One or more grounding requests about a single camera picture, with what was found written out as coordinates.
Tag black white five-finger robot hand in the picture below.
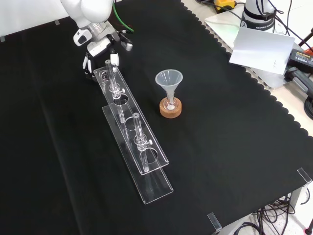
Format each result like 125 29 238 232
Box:
82 36 121 83

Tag translucent plastic funnel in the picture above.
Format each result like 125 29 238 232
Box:
155 70 183 104

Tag clear acrylic funnel stand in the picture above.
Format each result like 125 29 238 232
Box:
93 59 175 205

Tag small round-bottom glass flask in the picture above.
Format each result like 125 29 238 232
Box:
164 94 178 111

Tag black bench cloth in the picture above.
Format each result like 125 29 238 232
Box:
0 0 313 235

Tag pale board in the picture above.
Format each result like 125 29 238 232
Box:
203 6 292 89

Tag yellow stop button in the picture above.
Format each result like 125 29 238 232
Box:
213 0 237 13

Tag white paper sheet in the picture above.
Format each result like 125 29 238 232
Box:
228 26 296 75

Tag black power adapter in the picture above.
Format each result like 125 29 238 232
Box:
286 48 313 74

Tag clear acrylic cloth clip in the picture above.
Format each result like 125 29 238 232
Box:
296 167 313 187
207 211 223 234

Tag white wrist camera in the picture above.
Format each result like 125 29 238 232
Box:
73 29 92 47

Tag green cable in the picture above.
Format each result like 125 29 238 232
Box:
112 0 135 34

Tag cork ring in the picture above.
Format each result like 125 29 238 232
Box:
159 97 183 119

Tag black stop button cable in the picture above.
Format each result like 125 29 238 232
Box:
195 0 243 21

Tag black handled tool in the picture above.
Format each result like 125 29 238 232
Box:
284 66 313 99

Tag black coiled cable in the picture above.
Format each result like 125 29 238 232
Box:
303 96 313 121

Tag black floor cable bundle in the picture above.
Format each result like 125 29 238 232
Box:
233 192 313 235

